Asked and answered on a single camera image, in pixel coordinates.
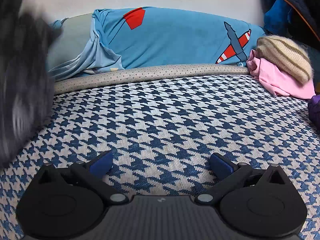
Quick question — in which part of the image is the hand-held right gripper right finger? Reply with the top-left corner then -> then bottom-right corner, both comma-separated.
195,152 -> 292,204

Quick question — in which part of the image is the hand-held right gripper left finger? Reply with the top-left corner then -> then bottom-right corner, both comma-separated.
37,151 -> 129,204

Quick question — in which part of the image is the grey doodle print fleece garment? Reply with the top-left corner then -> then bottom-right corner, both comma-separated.
0,0 -> 62,168

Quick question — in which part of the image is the pink cloth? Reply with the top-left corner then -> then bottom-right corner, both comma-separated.
246,49 -> 317,100

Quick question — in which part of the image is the purple cloth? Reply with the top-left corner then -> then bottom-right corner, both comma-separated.
307,94 -> 320,130

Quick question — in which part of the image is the beige striped knit sweater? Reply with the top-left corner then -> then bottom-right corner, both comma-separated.
256,35 -> 313,84

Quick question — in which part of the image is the grey cushion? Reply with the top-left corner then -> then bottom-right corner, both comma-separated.
47,14 -> 94,72

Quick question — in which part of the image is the blue airplane print bed cover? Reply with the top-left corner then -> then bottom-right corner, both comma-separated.
47,6 -> 267,77

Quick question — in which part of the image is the dark blue jacket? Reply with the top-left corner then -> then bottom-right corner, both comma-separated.
260,0 -> 320,55

